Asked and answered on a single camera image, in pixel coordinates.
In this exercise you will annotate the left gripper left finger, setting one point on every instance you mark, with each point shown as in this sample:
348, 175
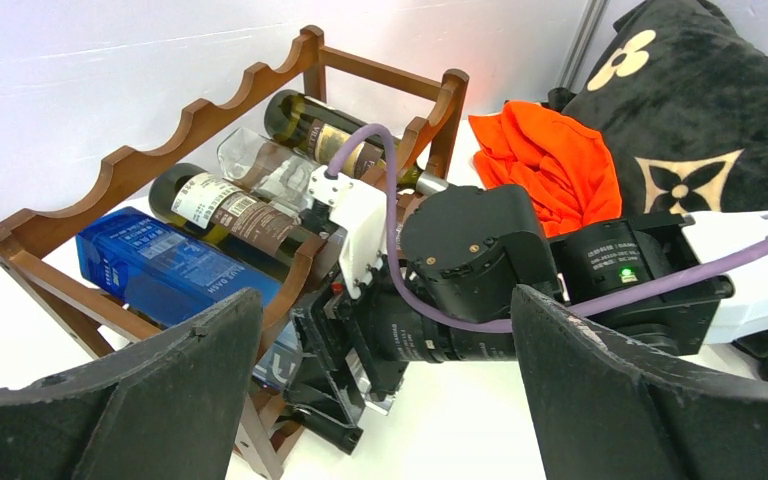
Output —
167, 407

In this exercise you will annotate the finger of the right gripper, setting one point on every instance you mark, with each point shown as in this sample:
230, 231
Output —
329, 404

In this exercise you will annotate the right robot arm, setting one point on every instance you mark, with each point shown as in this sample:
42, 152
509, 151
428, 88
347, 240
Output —
436, 287

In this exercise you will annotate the brown wooden wine rack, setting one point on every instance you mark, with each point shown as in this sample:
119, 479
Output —
101, 326

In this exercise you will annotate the blue square glass bottle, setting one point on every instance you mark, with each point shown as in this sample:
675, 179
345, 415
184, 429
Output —
160, 272

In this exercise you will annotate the dark wine bottle silver neck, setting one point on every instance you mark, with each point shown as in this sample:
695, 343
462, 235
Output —
213, 210

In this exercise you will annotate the small clear glass bottle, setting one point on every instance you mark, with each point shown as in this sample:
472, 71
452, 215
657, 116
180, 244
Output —
266, 169

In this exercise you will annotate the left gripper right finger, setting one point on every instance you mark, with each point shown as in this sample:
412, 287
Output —
606, 406

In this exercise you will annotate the dark wine bottle brown label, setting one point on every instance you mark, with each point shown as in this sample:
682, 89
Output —
317, 131

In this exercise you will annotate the right aluminium corner post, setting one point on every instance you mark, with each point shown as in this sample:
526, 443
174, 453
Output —
581, 42

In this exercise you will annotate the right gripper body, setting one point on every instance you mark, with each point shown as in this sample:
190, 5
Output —
355, 350

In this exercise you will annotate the orange cloth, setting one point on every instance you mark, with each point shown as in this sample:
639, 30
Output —
565, 167

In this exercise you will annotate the black floral blanket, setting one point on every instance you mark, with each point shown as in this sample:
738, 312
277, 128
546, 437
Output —
681, 101

